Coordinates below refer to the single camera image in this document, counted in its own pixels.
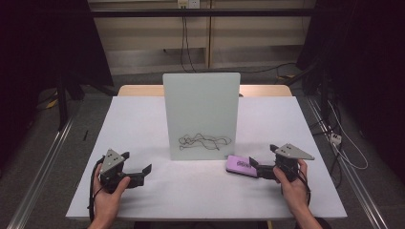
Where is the white cable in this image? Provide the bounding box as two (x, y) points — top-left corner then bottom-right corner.
(327, 99), (370, 171)

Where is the white power strip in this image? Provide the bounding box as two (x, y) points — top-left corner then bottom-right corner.
(329, 132), (343, 146)

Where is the black curtain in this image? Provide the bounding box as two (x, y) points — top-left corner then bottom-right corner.
(0, 0), (115, 168)
(295, 0), (405, 177)

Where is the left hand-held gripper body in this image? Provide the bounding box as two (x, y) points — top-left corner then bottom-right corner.
(98, 148), (132, 195)

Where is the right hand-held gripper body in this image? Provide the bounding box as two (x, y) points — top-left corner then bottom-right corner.
(274, 143), (316, 183)

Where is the right hand-held gripper black cable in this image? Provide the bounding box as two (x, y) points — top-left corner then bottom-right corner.
(280, 173), (312, 206)

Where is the left hand-held gripper black cable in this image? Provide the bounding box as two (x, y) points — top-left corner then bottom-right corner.
(87, 156), (106, 223)

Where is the black hanging cable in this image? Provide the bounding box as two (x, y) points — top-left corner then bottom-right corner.
(180, 15), (197, 73)

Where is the person's left hand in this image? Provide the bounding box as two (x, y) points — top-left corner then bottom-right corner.
(92, 163), (132, 223)

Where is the black cable bundle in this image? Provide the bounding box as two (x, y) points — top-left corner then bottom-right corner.
(310, 104), (344, 189)

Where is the wooden table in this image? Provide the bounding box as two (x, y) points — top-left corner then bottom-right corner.
(117, 84), (293, 98)

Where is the metal floor rail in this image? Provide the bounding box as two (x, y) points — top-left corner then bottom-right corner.
(6, 116), (76, 229)
(305, 95), (390, 229)

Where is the black horizontal bar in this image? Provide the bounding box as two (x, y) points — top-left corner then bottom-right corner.
(90, 8), (317, 18)

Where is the hand-held gripper black cable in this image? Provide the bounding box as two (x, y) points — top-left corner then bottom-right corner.
(87, 156), (106, 223)
(280, 173), (312, 206)

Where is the white wall socket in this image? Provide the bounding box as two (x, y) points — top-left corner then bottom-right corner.
(177, 0), (202, 10)

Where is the white table cover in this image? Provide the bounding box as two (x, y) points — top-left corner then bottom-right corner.
(65, 95), (349, 221)

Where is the person's right hand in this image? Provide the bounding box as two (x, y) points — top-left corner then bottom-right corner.
(272, 158), (311, 214)

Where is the upright white board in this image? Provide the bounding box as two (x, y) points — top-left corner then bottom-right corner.
(162, 72), (242, 162)

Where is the black metal stand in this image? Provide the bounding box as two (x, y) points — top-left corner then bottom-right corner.
(55, 73), (70, 132)

